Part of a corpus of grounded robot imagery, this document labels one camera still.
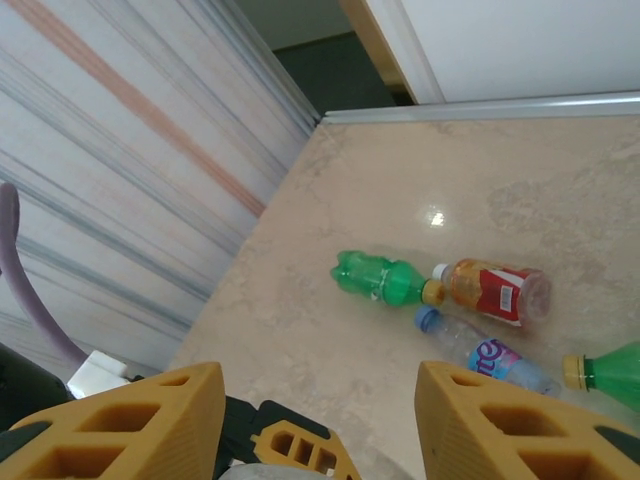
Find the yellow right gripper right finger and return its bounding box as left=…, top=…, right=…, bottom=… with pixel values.
left=415, top=359, right=640, bottom=480

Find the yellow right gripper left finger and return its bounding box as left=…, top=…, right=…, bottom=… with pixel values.
left=0, top=361, right=228, bottom=480

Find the clear bottle blue pink label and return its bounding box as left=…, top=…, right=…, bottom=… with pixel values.
left=413, top=305, right=562, bottom=399

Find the amber bottle red label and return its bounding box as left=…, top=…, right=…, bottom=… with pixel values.
left=431, top=257, right=553, bottom=332

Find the green bottle with label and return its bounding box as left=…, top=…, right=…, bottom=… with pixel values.
left=561, top=341, right=640, bottom=410

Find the green bottle without label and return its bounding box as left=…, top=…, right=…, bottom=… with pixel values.
left=328, top=248, right=447, bottom=308

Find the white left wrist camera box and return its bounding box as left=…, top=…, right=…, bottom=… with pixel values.
left=66, top=349, right=127, bottom=400

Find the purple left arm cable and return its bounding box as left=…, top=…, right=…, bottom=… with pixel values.
left=0, top=182, right=87, bottom=372

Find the aluminium table edge frame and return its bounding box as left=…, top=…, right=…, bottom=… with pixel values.
left=317, top=89, right=640, bottom=129

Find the tan white door frame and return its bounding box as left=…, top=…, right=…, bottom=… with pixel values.
left=338, top=0, right=446, bottom=106

